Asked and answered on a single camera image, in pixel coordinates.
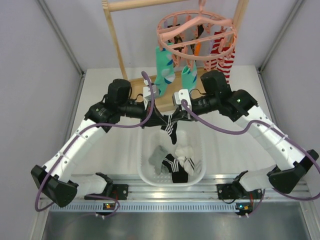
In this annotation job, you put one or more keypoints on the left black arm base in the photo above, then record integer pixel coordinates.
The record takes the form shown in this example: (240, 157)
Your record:
(117, 191)

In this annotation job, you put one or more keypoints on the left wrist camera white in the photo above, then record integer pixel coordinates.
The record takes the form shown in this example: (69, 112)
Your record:
(147, 92)

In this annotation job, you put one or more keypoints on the green sock left hanging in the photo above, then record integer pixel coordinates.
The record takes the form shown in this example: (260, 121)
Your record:
(165, 74)

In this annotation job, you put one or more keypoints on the green sock hanging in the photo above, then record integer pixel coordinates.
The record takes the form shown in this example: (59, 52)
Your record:
(165, 74)
(189, 77)

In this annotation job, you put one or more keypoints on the white plastic laundry basket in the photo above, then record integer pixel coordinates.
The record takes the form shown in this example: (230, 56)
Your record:
(149, 138)

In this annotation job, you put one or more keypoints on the pink round clip hanger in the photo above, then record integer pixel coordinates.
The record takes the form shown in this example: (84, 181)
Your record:
(196, 35)

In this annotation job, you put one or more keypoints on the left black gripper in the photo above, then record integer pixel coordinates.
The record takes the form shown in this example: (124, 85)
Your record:
(156, 118)

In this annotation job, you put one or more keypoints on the grey sock in basket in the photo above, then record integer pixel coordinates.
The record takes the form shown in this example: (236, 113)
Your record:
(157, 157)

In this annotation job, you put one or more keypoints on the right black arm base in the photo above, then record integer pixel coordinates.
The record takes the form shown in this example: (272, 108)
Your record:
(229, 193)

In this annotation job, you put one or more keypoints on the aluminium mounting rail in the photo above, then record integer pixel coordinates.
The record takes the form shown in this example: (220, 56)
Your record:
(204, 190)

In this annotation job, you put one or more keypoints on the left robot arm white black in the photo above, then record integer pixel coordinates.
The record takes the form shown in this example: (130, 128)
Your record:
(55, 178)

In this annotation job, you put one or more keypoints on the perforated grey cable duct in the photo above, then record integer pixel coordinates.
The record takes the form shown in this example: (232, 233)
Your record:
(152, 207)

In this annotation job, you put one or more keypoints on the black sock white stripes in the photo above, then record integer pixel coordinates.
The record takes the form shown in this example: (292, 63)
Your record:
(170, 128)

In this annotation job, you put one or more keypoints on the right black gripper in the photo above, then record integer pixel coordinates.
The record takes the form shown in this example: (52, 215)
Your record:
(180, 114)

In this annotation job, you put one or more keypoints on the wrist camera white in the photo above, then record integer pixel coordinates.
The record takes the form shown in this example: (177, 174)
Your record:
(147, 92)
(182, 94)

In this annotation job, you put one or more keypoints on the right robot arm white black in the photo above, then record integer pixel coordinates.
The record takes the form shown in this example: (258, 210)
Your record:
(292, 162)

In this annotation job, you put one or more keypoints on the black striped sock in basket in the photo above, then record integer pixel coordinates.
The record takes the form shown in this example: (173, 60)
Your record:
(172, 166)

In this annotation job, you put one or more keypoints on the red white striped sock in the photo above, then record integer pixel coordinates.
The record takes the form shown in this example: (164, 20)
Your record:
(224, 63)

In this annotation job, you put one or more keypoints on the white sock in basket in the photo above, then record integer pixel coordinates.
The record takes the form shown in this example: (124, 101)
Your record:
(186, 157)

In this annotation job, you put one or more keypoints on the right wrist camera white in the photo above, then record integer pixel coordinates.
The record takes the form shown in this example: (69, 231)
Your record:
(182, 94)

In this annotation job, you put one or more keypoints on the green sock right hanging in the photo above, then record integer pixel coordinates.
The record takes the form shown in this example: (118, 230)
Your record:
(189, 77)

